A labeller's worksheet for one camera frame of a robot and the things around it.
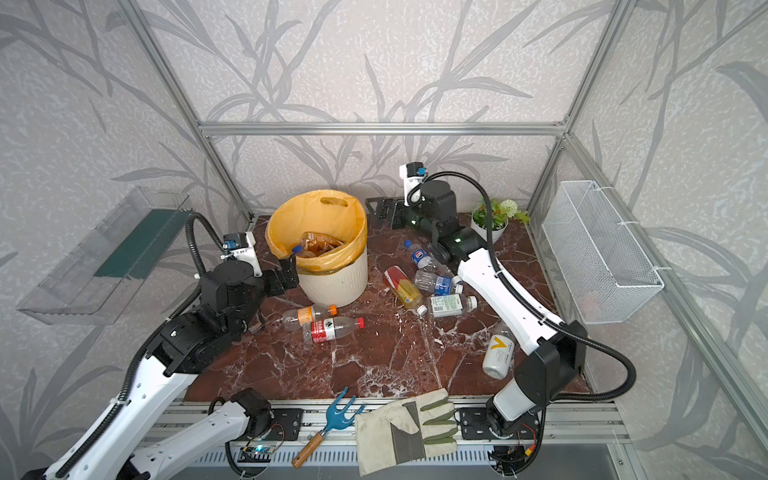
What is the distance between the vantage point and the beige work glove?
706mm

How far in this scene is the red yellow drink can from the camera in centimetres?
93

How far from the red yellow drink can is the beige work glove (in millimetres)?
274
